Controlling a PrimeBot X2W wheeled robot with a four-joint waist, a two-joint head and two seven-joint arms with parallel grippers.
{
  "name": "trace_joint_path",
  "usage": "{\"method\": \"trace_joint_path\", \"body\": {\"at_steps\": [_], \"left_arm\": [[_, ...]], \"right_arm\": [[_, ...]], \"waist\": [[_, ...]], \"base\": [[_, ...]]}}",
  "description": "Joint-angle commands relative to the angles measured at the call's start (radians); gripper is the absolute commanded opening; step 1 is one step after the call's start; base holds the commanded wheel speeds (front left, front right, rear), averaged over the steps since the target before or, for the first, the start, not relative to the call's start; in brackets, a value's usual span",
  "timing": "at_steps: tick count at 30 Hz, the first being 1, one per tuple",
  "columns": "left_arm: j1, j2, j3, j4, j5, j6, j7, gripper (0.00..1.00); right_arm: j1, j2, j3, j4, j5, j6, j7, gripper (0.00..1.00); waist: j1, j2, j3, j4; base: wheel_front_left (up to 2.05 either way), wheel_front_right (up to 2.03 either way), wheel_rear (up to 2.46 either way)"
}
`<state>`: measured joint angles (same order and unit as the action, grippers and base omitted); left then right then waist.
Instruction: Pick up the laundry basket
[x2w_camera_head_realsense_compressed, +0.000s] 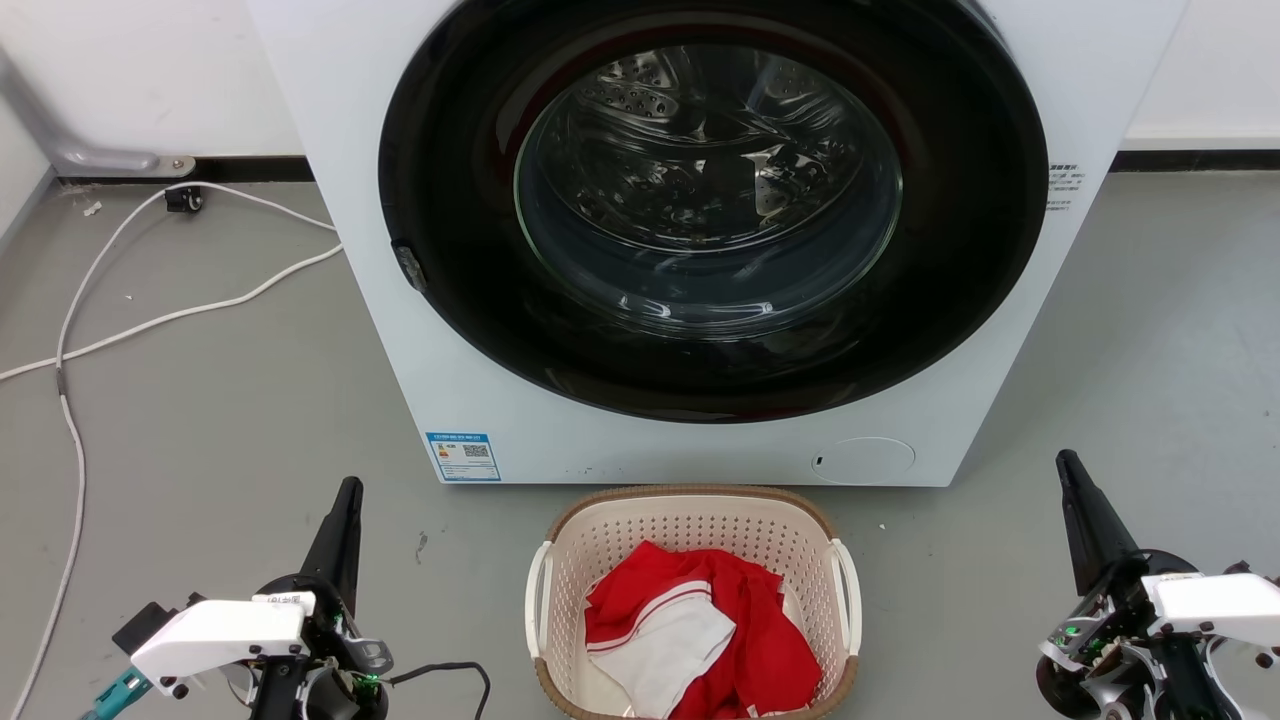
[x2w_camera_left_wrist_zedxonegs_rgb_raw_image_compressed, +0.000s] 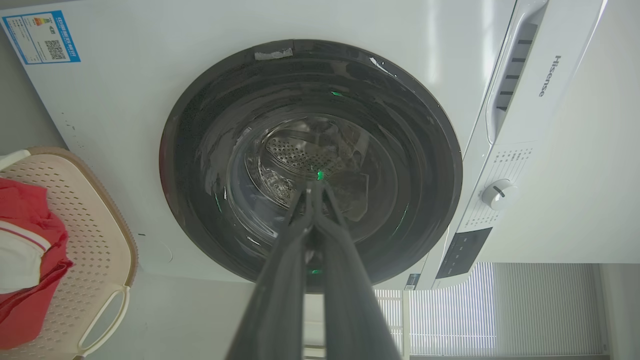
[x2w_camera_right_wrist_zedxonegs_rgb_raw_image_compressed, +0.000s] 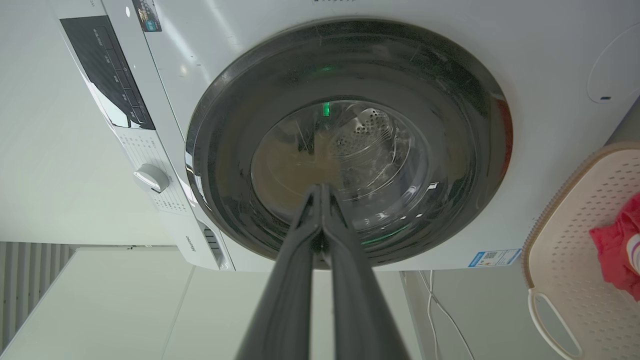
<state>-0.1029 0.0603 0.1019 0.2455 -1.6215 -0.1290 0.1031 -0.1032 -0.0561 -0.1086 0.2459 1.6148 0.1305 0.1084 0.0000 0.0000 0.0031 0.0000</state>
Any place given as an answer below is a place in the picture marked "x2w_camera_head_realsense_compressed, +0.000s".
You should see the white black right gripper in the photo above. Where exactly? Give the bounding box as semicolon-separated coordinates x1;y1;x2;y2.
1035;449;1280;720

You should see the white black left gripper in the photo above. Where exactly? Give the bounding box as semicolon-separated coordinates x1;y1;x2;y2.
112;476;395;720

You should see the beige perforated laundry basket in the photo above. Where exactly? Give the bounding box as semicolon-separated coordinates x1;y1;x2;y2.
525;485;863;720

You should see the blue white energy label sticker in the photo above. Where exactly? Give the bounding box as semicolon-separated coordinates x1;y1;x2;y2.
425;431;502;483

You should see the round white filter cover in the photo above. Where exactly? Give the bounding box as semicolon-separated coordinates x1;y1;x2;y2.
810;436;917;486

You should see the black round washer door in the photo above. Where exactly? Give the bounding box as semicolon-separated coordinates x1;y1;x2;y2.
378;0;1050;424

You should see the small text label sticker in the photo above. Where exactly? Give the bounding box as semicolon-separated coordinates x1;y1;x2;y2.
1045;162;1088;213

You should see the red and white garment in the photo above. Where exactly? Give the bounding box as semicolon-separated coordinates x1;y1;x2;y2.
584;541;824;720

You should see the white front-load washing machine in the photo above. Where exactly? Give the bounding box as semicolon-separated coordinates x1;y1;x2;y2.
247;0;1191;488

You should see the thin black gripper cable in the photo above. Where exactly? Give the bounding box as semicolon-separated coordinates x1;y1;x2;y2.
385;661;492;720

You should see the thick white power cable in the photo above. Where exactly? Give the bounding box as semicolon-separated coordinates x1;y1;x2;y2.
0;241;345;384

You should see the thin white grey cable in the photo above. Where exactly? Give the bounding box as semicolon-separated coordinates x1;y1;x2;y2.
8;181;339;720

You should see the grey wall pipe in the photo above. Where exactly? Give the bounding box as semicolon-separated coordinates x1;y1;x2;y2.
0;48;197;179

